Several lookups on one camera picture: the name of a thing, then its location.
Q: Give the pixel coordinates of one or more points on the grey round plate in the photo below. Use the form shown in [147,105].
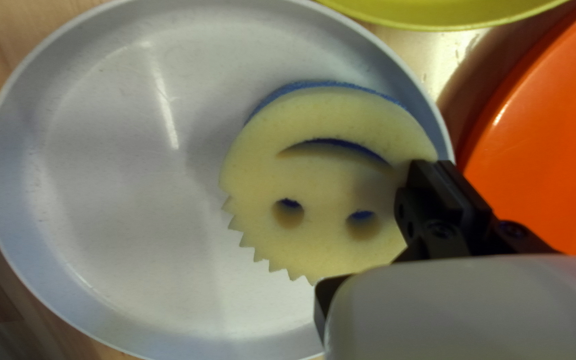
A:
[118,200]

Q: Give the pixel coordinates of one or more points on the yellow smiling face sponge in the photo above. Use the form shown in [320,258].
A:
[318,175]

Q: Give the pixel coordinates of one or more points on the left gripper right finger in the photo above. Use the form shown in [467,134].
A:
[483,235]

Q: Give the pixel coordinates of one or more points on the orange round plate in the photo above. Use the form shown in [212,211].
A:
[543,150]

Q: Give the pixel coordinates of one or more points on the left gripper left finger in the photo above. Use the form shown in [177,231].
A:
[433,225]

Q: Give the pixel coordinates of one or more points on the yellow round plate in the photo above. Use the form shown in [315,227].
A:
[438,12]

